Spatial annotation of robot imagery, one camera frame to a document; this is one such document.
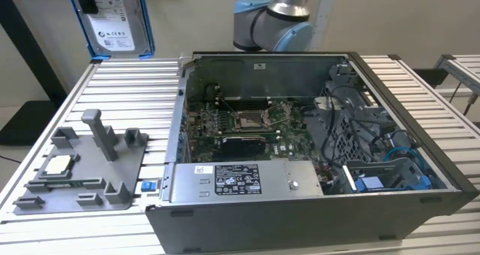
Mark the hard disk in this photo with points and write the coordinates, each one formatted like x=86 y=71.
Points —
x=117 y=27

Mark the CPU socket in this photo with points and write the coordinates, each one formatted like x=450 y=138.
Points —
x=249 y=121

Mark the open black PC case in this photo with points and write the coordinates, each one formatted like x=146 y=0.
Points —
x=285 y=227

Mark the grey metal disk bay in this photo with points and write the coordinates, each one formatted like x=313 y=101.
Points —
x=349 y=137

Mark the silver power supply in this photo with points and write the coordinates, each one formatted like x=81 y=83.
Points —
x=188 y=182

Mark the green motherboard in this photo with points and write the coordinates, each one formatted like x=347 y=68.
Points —
x=291 y=138

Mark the RAM slot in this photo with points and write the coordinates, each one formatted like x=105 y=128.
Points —
x=245 y=132

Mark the grey parts rack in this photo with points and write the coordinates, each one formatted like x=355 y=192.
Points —
x=123 y=165

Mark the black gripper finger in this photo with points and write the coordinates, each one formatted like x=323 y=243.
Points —
x=89 y=2

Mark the blue case latch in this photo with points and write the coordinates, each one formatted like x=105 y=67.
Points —
x=147 y=186

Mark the blue disk carrier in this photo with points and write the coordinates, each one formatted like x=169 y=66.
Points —
x=369 y=183

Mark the black box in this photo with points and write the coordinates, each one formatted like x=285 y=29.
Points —
x=431 y=78

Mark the silver CPU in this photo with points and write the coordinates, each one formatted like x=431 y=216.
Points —
x=59 y=166

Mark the metal slat side table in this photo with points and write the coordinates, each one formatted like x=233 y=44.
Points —
x=463 y=67

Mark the black graphics card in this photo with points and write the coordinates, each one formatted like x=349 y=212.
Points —
x=242 y=146

